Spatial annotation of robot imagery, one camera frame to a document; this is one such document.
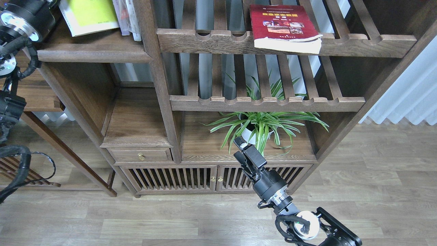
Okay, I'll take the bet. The red paperback book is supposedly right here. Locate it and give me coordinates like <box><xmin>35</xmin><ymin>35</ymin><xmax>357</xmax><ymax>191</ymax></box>
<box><xmin>250</xmin><ymin>4</ymin><xmax>323</xmax><ymax>54</ymax></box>

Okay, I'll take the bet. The white pleated curtain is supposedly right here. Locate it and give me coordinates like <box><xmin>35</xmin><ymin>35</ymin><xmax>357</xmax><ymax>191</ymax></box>
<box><xmin>359</xmin><ymin>37</ymin><xmax>437</xmax><ymax>125</ymax></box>

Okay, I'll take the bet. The yellow green book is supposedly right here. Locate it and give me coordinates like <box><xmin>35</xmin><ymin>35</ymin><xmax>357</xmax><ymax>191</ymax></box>
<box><xmin>59</xmin><ymin>0</ymin><xmax>119</xmax><ymax>37</ymax></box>

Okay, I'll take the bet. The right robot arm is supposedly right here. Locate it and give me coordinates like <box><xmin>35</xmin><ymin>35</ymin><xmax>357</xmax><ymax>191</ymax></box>
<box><xmin>234</xmin><ymin>137</ymin><xmax>362</xmax><ymax>246</ymax></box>

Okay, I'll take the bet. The green spider plant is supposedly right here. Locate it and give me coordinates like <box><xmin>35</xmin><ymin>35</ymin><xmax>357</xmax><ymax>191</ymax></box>
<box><xmin>203</xmin><ymin>72</ymin><xmax>329</xmax><ymax>158</ymax></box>

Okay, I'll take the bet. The dark wooden bookshelf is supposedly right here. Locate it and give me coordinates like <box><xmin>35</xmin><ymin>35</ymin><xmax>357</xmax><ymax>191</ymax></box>
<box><xmin>36</xmin><ymin>0</ymin><xmax>436</xmax><ymax>196</ymax></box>

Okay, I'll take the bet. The wooden side furniture left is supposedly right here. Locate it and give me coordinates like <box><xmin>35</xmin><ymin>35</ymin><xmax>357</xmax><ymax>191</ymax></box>
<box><xmin>0</xmin><ymin>44</ymin><xmax>117</xmax><ymax>198</ymax></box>

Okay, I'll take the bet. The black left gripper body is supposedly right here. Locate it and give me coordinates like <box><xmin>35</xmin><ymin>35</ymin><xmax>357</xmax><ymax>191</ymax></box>
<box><xmin>7</xmin><ymin>0</ymin><xmax>60</xmax><ymax>40</ymax></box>

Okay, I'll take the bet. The brass drawer knob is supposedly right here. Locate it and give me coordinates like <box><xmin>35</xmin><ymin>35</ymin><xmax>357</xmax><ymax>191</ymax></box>
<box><xmin>138</xmin><ymin>153</ymin><xmax>145</xmax><ymax>161</ymax></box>

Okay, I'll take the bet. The white plant pot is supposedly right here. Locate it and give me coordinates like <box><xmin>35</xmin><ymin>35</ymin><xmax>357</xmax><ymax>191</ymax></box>
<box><xmin>241</xmin><ymin>124</ymin><xmax>273</xmax><ymax>146</ymax></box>

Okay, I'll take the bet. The upright white book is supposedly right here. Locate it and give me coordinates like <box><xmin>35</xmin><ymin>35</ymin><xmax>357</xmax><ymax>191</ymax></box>
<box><xmin>125</xmin><ymin>0</ymin><xmax>142</xmax><ymax>41</ymax></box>

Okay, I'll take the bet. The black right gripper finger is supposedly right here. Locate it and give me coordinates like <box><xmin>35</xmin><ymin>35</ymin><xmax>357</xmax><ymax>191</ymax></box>
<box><xmin>234</xmin><ymin>152</ymin><xmax>262</xmax><ymax>183</ymax></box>
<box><xmin>234</xmin><ymin>137</ymin><xmax>267</xmax><ymax>173</ymax></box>

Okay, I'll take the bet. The white lavender book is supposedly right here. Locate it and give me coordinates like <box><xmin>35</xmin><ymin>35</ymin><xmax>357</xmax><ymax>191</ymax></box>
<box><xmin>112</xmin><ymin>0</ymin><xmax>130</xmax><ymax>36</ymax></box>

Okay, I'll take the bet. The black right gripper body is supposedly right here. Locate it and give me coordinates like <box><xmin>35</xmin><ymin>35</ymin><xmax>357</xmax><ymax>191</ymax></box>
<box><xmin>253</xmin><ymin>167</ymin><xmax>287</xmax><ymax>204</ymax></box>

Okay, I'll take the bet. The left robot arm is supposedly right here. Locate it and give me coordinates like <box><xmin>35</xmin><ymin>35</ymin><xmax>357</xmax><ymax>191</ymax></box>
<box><xmin>0</xmin><ymin>0</ymin><xmax>60</xmax><ymax>143</ymax></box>

